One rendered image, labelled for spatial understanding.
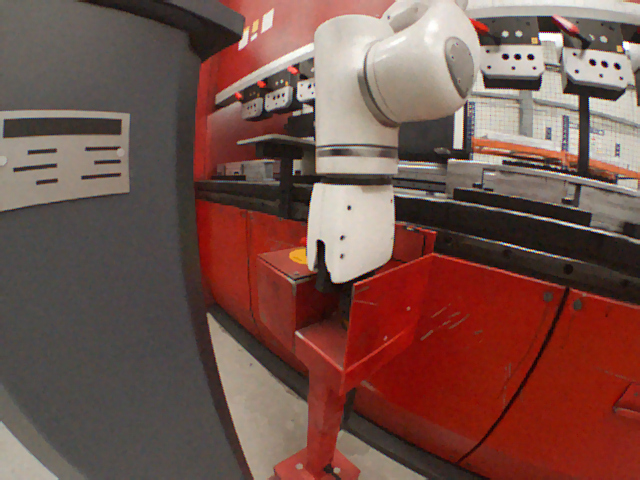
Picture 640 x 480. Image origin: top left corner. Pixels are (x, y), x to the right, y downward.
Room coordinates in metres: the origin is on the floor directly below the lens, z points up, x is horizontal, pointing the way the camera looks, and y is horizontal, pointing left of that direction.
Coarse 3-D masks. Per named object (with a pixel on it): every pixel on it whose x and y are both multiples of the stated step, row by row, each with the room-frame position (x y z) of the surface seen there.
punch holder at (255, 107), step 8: (248, 88) 1.11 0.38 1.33; (256, 88) 1.06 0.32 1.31; (248, 96) 1.10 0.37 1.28; (256, 96) 1.05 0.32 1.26; (264, 96) 1.05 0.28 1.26; (248, 104) 1.09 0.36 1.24; (256, 104) 1.04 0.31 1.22; (264, 104) 1.06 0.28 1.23; (248, 112) 1.09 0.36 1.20; (256, 112) 1.04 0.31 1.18; (264, 112) 1.06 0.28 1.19; (248, 120) 1.15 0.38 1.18; (256, 120) 1.15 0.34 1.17
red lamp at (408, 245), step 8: (400, 232) 0.32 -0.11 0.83; (408, 232) 0.31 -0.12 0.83; (400, 240) 0.32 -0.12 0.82; (408, 240) 0.31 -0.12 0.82; (416, 240) 0.30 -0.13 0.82; (400, 248) 0.32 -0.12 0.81; (408, 248) 0.31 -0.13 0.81; (416, 248) 0.30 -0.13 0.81; (400, 256) 0.32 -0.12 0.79; (408, 256) 0.31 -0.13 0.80; (416, 256) 0.30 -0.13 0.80
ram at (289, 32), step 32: (256, 0) 1.12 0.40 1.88; (288, 0) 0.94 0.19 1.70; (320, 0) 0.82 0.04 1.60; (352, 0) 0.72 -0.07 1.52; (384, 0) 0.64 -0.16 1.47; (288, 32) 0.93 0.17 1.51; (544, 32) 0.42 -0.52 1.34; (224, 64) 1.31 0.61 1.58; (256, 64) 1.07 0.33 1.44; (288, 64) 0.92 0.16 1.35; (224, 96) 1.28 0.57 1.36
